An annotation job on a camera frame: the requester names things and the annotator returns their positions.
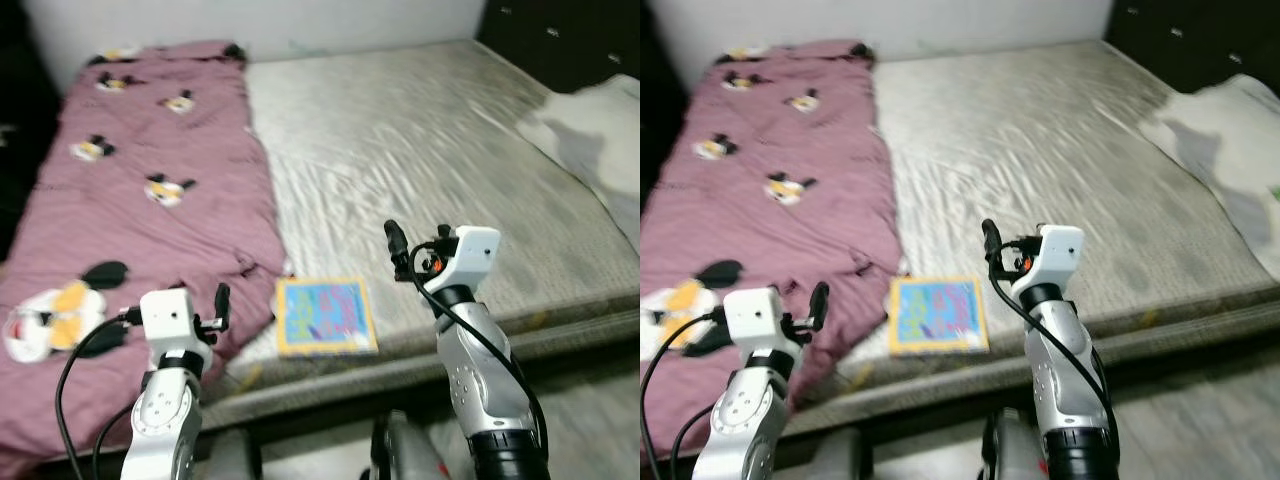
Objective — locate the blue yellow children's book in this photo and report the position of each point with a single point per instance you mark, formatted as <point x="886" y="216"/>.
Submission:
<point x="938" y="315"/>
<point x="325" y="315"/>

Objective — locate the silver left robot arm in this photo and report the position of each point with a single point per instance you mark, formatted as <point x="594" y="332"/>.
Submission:
<point x="740" y="420"/>
<point x="160" y="420"/>

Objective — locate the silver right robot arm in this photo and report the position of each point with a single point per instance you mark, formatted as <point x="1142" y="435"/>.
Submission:
<point x="1065" y="380"/>
<point x="480" y="380"/>

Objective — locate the pink cartoon mouse blanket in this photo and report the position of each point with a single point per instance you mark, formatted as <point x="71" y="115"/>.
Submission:
<point x="130" y="220"/>
<point x="780" y="230"/>

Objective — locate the quilted grey-white mattress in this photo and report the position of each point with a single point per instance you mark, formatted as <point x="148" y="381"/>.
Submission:
<point x="1040" y="150"/>
<point x="430" y="150"/>

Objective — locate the silver left robot leg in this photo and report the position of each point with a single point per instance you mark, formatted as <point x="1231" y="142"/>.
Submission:
<point x="232" y="458"/>
<point x="838" y="458"/>

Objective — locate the silver robot leg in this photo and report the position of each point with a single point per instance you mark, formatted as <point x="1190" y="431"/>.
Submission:
<point x="232" y="458"/>
<point x="405" y="455"/>
<point x="838" y="458"/>
<point x="1012" y="455"/>

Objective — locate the silver right robot leg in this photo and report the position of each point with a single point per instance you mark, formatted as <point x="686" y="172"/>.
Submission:
<point x="405" y="455"/>
<point x="1012" y="455"/>

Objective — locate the white pillow with tree print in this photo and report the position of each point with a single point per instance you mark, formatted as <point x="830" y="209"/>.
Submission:
<point x="1220" y="140"/>
<point x="600" y="140"/>

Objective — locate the dark tufted headboard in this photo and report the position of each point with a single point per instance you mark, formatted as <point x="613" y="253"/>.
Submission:
<point x="1200" y="40"/>
<point x="570" y="40"/>

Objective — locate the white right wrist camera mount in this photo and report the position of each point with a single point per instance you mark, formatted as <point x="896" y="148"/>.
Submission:
<point x="470" y="255"/>
<point x="1055" y="255"/>

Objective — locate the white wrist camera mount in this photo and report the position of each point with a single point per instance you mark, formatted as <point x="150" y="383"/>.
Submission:
<point x="470" y="255"/>
<point x="755" y="315"/>
<point x="1055" y="255"/>
<point x="170" y="315"/>

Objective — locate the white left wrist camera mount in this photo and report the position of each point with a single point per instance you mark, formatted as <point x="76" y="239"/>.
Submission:
<point x="170" y="315"/>
<point x="755" y="315"/>

